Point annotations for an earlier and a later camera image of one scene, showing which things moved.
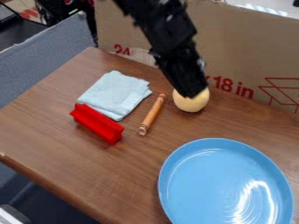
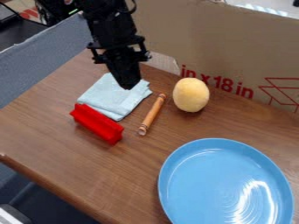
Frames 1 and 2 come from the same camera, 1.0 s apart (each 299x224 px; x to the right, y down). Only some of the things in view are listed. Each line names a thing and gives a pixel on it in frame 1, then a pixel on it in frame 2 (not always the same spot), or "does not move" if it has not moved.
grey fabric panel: (29, 60) does not move
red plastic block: (108, 129) does not move
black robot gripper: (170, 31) → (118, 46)
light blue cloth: (116, 94) does not move
